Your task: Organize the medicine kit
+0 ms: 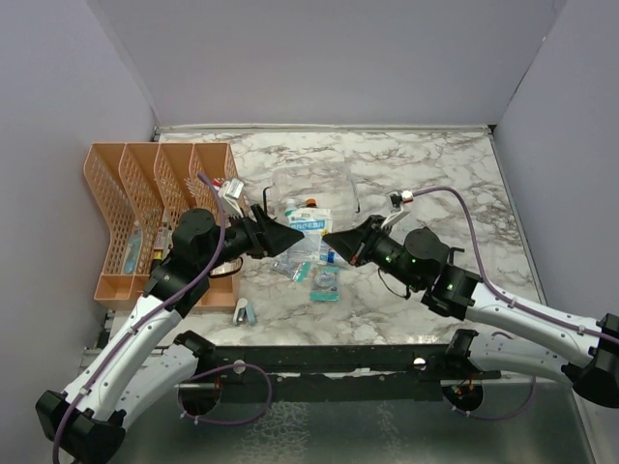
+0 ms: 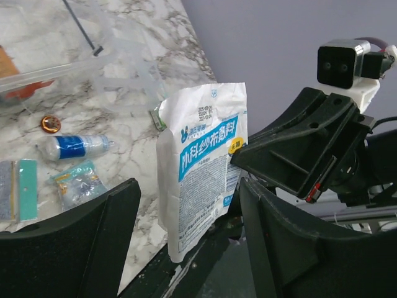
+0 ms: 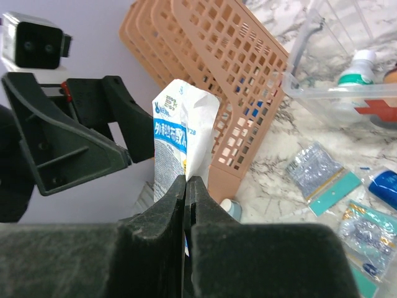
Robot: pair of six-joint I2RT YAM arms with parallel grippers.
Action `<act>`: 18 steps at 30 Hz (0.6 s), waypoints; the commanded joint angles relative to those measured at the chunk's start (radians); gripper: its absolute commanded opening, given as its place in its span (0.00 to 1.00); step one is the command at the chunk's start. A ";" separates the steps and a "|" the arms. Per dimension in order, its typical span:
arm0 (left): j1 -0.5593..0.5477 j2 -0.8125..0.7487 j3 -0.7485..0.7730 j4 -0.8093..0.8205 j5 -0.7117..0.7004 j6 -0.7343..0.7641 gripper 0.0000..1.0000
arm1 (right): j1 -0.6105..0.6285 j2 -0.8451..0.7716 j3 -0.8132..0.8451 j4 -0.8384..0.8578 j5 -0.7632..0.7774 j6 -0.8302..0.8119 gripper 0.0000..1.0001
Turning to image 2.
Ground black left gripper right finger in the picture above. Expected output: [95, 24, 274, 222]
[239, 178, 396, 297]

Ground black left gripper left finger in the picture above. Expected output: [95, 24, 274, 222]
[1, 178, 141, 297]

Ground small green packet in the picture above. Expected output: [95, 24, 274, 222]
[149, 104, 167, 132]

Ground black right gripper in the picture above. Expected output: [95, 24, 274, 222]
[231, 87, 396, 207]

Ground small items pack teal header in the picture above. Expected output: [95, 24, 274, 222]
[50, 160, 108, 211]

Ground brown bottle orange cap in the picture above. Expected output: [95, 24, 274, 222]
[0, 46, 19, 78]

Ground cotton swab pack teal header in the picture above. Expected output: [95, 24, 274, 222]
[1, 159, 38, 222]

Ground white gauze pouch blue print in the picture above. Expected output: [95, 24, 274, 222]
[156, 83, 248, 263]

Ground small orange round tin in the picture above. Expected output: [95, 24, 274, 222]
[40, 115, 61, 133]

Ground clear plastic medicine box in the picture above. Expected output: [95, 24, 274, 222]
[1, 1, 166, 113]

